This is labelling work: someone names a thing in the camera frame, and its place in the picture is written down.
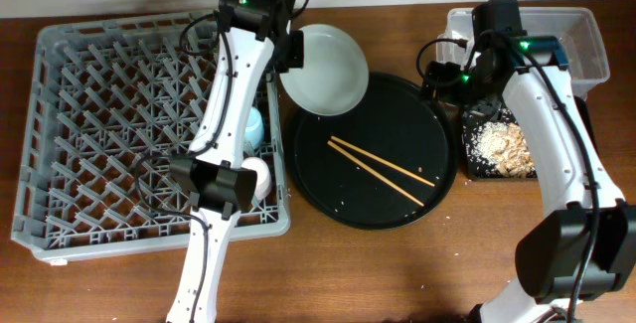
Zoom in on grey round plate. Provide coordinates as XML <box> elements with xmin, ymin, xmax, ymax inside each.
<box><xmin>280</xmin><ymin>24</ymin><xmax>370</xmax><ymax>116</ymax></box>

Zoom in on food scraps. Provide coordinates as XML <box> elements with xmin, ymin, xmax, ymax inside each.
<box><xmin>468</xmin><ymin>121</ymin><xmax>536</xmax><ymax>178</ymax></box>

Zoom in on light blue plastic cup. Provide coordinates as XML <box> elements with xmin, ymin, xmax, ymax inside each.
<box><xmin>243</xmin><ymin>107</ymin><xmax>264</xmax><ymax>150</ymax></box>

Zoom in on wooden chopstick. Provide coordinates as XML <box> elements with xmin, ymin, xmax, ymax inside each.
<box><xmin>329</xmin><ymin>135</ymin><xmax>435</xmax><ymax>187</ymax></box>
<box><xmin>327</xmin><ymin>140</ymin><xmax>424</xmax><ymax>207</ymax></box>

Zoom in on pink plastic cup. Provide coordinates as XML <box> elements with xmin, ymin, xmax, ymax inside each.
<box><xmin>241</xmin><ymin>157</ymin><xmax>272</xmax><ymax>201</ymax></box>

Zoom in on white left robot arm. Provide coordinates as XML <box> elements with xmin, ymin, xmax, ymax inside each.
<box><xmin>166</xmin><ymin>0</ymin><xmax>302</xmax><ymax>322</ymax></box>

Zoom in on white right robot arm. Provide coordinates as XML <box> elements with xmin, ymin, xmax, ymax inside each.
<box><xmin>417</xmin><ymin>30</ymin><xmax>635</xmax><ymax>322</ymax></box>

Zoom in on grey dishwasher rack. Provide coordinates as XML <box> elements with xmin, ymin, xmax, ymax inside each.
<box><xmin>10</xmin><ymin>10</ymin><xmax>292</xmax><ymax>266</ymax></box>

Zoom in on round black tray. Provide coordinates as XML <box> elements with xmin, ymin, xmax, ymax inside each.
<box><xmin>284</xmin><ymin>73</ymin><xmax>457</xmax><ymax>230</ymax></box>

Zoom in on black rectangular tray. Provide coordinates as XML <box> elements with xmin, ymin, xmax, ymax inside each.
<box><xmin>462</xmin><ymin>106</ymin><xmax>537</xmax><ymax>180</ymax></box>

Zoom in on clear plastic bin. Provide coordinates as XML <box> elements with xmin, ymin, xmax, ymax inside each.
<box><xmin>435</xmin><ymin>7</ymin><xmax>610</xmax><ymax>100</ymax></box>

